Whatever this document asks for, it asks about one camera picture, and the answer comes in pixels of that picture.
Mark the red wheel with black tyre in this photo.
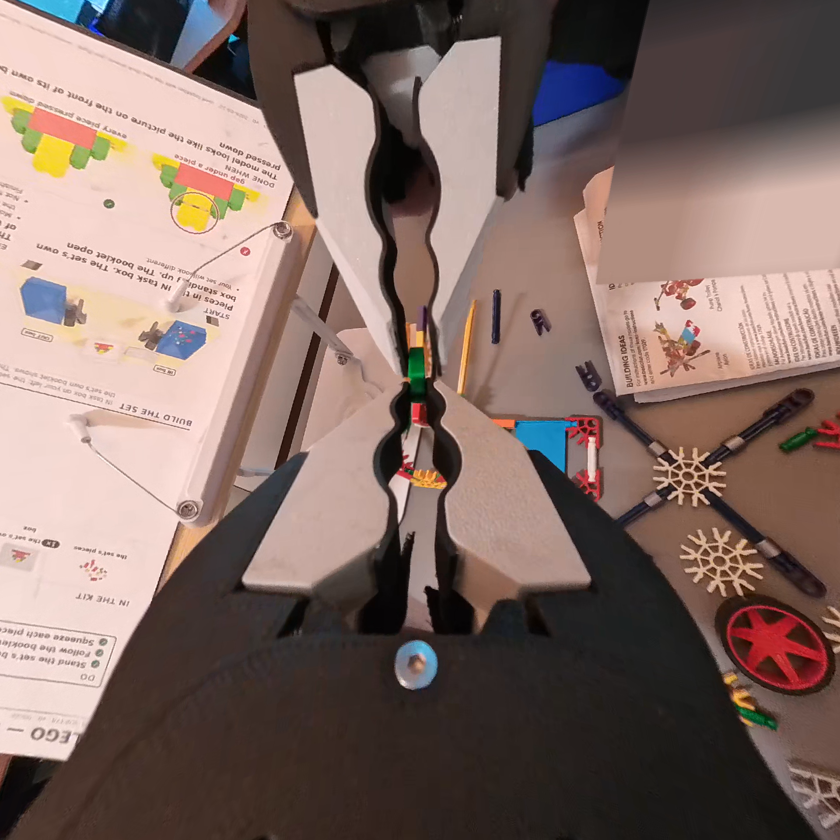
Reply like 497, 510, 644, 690
714, 596, 836, 697

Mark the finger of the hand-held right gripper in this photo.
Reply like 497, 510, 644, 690
293, 62, 404, 378
418, 36, 503, 380

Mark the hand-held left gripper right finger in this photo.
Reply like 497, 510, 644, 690
425, 381, 593, 632

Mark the yellow connector with green rods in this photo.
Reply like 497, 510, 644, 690
722, 671, 781, 731

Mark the illustrated toy leaflet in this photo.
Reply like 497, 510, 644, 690
574, 169, 840, 404

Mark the printed instruction sheet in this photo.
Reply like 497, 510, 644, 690
0, 0, 296, 762

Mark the colourful construction toy model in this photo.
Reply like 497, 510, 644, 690
392, 301, 603, 503

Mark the blue plastic box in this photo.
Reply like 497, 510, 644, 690
535, 59, 624, 129

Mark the blue rod cross assembly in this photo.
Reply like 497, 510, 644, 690
592, 388, 828, 599

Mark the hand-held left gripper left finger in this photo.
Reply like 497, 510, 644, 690
240, 381, 411, 632

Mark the white book stand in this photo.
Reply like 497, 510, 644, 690
69, 187, 421, 595

